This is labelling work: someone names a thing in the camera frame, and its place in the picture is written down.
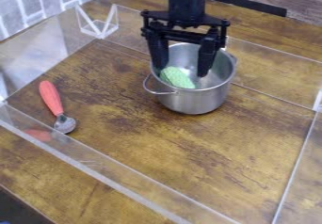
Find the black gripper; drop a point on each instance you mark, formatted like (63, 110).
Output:
(184, 23)

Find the green knitted object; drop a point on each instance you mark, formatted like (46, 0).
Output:
(174, 77)

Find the silver metal pot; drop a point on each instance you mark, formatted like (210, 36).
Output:
(208, 95)

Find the black strip on wall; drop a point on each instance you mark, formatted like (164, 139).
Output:
(271, 9)

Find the clear acrylic corner bracket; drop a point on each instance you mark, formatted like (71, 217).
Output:
(97, 28)

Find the orange handled metal spoon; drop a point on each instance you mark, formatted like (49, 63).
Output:
(65, 123)

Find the clear acrylic enclosure wall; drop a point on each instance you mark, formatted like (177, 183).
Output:
(153, 194)

